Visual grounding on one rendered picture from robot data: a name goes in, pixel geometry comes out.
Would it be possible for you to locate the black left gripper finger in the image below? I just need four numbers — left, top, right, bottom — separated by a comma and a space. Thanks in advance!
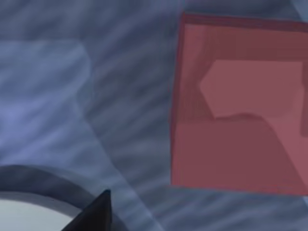
61, 189, 113, 231

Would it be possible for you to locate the red square box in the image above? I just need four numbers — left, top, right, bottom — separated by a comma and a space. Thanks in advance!
170, 12, 308, 195

